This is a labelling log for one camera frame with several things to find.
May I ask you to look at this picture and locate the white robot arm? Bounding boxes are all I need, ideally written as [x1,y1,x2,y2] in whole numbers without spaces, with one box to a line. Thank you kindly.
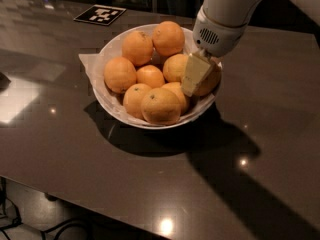
[182,0,320,96]

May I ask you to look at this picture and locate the white ceramic bowl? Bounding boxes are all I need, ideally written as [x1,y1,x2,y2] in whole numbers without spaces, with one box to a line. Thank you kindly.
[91,23,224,131]

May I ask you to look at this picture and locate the orange at front right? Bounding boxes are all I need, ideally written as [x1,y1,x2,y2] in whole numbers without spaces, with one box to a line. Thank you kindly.
[163,82,190,115]

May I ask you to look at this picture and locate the orange at far left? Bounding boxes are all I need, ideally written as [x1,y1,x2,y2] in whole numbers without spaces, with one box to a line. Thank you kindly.
[104,56,137,94]

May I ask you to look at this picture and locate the orange at back top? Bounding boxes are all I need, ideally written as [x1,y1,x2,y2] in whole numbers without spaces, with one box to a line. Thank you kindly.
[152,21,185,56]

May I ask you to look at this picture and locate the orange at right middle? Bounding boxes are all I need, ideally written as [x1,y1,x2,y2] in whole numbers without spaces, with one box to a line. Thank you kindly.
[163,54,188,82]

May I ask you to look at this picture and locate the black white fiducial marker card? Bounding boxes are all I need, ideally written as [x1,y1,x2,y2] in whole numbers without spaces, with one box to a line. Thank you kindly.
[74,5,126,26]

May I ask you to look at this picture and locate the large central top orange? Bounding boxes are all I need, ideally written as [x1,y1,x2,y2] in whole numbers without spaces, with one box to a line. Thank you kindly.
[194,65,221,96]

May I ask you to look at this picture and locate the orange at back left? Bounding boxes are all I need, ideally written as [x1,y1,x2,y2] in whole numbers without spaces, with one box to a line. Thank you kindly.
[122,30,153,66]

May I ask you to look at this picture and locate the orange at front left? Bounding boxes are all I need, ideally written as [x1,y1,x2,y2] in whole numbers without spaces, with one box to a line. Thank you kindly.
[123,83,151,119]

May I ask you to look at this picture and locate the orange at front centre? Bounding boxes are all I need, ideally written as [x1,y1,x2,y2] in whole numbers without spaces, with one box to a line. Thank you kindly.
[141,88,181,125]

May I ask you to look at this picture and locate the black cables on floor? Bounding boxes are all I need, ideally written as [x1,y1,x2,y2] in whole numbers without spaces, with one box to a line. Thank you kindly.
[0,177,93,240]

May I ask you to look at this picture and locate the white paper liner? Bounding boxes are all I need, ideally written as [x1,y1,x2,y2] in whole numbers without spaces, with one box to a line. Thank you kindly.
[78,30,218,128]

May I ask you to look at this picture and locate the small hidden middle orange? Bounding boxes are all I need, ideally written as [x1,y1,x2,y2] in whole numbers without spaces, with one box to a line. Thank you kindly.
[137,65,165,88]

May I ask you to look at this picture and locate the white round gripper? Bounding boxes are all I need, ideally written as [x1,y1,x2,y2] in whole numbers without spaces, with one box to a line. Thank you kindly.
[181,5,248,97]

